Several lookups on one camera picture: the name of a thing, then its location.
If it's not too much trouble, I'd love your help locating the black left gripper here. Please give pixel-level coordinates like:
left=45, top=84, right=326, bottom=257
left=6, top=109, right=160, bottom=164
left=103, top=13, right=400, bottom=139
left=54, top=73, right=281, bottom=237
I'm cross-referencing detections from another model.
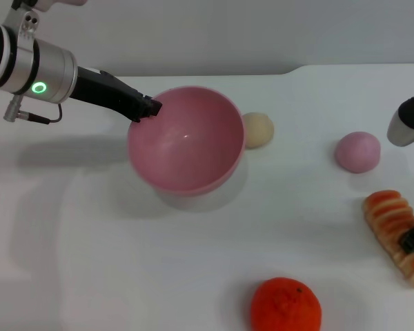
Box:
left=70, top=67, right=163, bottom=124

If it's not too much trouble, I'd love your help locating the orange striped bread roll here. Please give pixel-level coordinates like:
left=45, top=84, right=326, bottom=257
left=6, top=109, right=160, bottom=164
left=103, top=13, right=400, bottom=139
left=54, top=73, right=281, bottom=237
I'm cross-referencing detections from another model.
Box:
left=362, top=189, right=414, bottom=289

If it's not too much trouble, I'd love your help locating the pink plastic bowl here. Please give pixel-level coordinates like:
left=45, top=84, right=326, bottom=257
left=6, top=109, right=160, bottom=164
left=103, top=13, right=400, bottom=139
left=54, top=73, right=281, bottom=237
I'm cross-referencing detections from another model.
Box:
left=126, top=86, right=246, bottom=197

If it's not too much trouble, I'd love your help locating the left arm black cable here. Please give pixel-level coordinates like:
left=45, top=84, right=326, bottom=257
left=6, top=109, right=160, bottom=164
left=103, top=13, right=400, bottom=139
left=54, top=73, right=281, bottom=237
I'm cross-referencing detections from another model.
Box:
left=3, top=94, right=63, bottom=124

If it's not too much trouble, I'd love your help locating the beige round bun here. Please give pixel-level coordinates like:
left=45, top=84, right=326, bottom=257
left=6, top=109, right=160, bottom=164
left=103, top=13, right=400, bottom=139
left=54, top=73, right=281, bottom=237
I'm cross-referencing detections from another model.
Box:
left=241, top=112, right=275, bottom=150

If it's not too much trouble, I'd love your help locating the orange tangerine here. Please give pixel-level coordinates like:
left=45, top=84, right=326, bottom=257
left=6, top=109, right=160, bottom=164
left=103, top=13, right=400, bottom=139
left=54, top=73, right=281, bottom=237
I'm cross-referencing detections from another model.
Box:
left=250, top=277, right=323, bottom=331

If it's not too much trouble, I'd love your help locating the pink round bun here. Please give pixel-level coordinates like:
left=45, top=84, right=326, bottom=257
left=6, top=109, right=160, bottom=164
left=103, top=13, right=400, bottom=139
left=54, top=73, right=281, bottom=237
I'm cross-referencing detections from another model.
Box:
left=334, top=131, right=382, bottom=174

